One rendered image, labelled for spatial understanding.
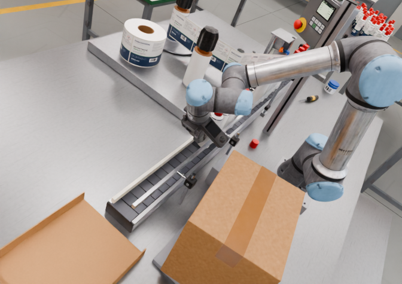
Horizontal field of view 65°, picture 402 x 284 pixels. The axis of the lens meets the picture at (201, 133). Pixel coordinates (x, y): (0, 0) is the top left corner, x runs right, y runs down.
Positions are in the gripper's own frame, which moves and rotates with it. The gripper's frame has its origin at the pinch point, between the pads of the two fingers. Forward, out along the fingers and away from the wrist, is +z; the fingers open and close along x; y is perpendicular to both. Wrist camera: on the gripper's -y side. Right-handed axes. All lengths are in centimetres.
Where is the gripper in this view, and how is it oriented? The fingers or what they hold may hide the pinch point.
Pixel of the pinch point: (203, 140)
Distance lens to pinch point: 120.7
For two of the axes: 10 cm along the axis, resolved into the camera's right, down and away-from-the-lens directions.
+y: -7.7, -5.8, 2.4
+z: -0.1, 3.9, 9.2
